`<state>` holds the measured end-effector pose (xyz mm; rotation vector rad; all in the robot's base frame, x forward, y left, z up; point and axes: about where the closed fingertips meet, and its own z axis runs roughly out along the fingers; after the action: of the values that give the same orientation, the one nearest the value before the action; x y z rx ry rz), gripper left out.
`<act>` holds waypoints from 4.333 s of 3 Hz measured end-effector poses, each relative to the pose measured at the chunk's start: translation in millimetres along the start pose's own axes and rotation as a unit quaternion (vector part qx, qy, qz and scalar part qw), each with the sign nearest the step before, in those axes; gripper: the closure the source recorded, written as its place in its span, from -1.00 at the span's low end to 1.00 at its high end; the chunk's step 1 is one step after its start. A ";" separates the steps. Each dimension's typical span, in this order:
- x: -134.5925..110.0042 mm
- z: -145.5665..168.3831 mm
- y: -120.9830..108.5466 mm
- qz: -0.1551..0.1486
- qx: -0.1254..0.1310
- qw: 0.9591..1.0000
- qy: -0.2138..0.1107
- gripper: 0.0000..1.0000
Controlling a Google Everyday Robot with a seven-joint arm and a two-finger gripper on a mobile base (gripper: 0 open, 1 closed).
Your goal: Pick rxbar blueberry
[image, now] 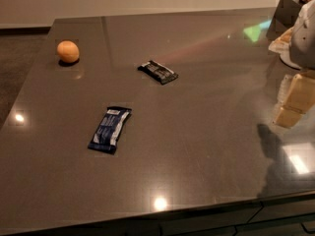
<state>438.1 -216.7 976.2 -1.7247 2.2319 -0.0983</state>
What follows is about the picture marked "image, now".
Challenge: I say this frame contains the orange round fruit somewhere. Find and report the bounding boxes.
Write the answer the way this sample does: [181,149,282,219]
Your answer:
[57,40,80,63]

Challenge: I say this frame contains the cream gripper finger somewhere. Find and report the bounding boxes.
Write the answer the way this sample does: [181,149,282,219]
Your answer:
[283,72,315,114]
[273,106,302,128]

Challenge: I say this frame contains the dark grey box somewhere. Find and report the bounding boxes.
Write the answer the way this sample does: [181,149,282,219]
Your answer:
[266,0,303,40]

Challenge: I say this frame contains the black snack bar wrapper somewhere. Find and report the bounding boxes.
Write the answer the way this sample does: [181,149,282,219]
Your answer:
[138,60,178,85]

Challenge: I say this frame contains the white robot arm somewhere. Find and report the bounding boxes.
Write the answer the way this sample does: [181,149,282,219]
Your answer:
[269,0,315,128]

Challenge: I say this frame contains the blue rxbar blueberry wrapper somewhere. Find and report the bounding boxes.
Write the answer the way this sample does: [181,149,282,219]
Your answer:
[88,106,132,154]

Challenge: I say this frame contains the grey cabinet drawers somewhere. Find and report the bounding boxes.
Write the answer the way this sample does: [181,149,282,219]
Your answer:
[2,191,315,236]

